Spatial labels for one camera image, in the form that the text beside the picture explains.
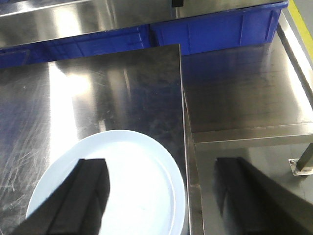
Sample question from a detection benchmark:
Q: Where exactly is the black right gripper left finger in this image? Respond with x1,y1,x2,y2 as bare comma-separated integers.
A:
12,159,111,235

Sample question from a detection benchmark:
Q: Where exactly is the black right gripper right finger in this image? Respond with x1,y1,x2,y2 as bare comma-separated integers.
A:
214,157,313,235

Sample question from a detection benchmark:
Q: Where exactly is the light blue round plate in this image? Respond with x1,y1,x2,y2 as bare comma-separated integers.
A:
26,130,186,235

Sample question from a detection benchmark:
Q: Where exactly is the stainless steel shelf rack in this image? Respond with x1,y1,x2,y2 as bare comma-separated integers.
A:
0,0,313,235

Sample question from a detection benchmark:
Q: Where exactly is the blue bin left lower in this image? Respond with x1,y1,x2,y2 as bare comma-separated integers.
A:
0,49,30,69

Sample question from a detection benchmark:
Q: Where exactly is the blue open bin right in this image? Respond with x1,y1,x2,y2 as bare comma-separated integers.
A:
150,0,289,55

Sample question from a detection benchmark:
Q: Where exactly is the blue bin middle lower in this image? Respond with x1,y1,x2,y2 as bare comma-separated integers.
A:
27,24,150,64

